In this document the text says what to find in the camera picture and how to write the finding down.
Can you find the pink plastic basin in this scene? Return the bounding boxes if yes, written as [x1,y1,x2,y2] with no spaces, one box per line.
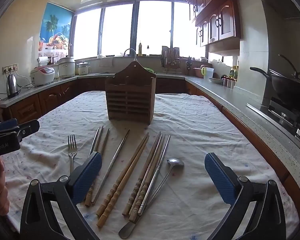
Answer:
[193,65,206,78]

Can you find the small white electric pot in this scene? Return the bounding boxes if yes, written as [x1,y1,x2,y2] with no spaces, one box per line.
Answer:
[76,61,92,76]

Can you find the wooden chopstick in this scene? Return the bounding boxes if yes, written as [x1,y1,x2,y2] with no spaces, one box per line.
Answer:
[84,128,110,207]
[94,126,105,154]
[96,132,149,217]
[97,136,150,228]
[134,134,167,220]
[122,131,161,216]
[128,134,164,223]

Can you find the white plate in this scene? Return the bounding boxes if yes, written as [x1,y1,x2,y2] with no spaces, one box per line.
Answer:
[207,77,225,85]

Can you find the gas stove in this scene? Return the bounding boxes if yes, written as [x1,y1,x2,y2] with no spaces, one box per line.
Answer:
[267,96,300,142]

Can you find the dish drying rack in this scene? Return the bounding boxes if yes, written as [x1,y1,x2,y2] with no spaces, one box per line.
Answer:
[160,45,182,73]

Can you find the metal fork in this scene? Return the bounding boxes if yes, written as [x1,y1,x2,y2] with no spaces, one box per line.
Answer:
[68,134,78,175]

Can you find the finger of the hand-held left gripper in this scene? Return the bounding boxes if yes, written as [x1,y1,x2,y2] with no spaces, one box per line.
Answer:
[16,119,40,141]
[0,118,18,132]

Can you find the wall socket strip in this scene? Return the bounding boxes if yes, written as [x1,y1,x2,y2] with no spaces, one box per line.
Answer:
[2,64,19,75]

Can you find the white floral tablecloth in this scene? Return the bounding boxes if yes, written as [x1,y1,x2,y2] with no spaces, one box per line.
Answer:
[0,91,300,240]

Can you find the person's left hand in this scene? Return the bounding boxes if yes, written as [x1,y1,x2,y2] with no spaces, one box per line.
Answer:
[0,159,10,216]

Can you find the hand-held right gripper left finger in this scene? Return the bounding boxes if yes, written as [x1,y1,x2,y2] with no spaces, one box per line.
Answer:
[20,152,103,240]

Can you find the yellow oil bottles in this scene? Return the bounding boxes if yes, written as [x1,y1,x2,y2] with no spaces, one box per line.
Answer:
[229,65,239,81]

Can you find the long metal spoon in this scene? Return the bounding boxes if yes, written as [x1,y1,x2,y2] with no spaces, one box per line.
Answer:
[118,158,185,239]

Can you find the wooden utensil holder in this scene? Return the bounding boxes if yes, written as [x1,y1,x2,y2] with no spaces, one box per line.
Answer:
[105,61,157,126]

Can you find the white and red rice cooker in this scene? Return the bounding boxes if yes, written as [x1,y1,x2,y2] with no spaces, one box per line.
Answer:
[30,66,56,87]

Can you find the wooden upper cabinets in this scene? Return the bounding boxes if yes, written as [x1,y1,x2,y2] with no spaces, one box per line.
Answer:
[186,0,249,47]

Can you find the steel electric kettle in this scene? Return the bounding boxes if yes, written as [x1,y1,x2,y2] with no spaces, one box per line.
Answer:
[6,74,21,99]

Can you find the tropical fruit wall poster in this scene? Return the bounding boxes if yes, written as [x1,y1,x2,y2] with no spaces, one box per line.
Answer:
[38,2,73,57]

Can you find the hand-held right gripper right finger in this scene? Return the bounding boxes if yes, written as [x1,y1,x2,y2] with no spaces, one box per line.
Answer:
[204,152,287,240]

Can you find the black wok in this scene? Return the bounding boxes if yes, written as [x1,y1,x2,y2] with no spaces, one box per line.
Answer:
[249,53,300,106]

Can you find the green and white pitcher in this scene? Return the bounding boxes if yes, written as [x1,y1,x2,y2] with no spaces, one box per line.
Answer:
[201,66,214,79]

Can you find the wooden base cabinets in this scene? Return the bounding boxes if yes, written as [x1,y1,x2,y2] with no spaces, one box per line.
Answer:
[1,76,300,220]

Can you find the row of spice jars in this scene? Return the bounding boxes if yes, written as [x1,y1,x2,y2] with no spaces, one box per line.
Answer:
[222,76,237,89]

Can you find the white slow cooker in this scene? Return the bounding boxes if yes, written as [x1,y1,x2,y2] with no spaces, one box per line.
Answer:
[58,56,76,78]

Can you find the kitchen window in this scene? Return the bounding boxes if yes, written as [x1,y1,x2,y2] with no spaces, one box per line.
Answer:
[72,0,207,60]

